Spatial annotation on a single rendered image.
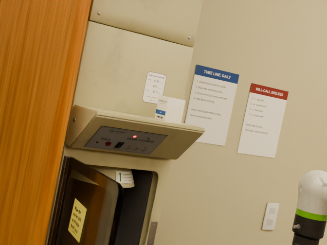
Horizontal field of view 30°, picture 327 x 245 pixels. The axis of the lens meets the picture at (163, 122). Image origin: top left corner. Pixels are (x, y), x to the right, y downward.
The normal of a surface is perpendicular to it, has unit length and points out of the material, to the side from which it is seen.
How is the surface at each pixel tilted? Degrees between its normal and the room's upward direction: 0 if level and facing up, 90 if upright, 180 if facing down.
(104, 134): 135
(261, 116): 90
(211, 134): 90
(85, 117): 90
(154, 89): 90
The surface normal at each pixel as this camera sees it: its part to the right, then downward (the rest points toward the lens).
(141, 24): 0.57, 0.15
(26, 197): -0.80, -0.13
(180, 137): 0.26, 0.80
